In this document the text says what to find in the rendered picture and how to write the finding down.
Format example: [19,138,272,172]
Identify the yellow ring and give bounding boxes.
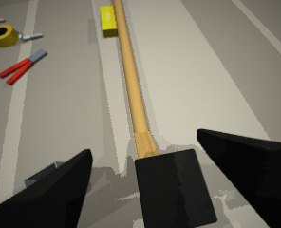
[0,24,19,48]

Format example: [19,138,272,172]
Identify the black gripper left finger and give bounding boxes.
[0,149,93,228]

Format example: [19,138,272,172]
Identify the red-handled pliers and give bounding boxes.
[0,49,47,86]

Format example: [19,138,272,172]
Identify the long wooden scraper with black blade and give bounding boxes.
[112,0,218,228]

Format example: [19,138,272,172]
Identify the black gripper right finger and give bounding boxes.
[197,128,281,228]

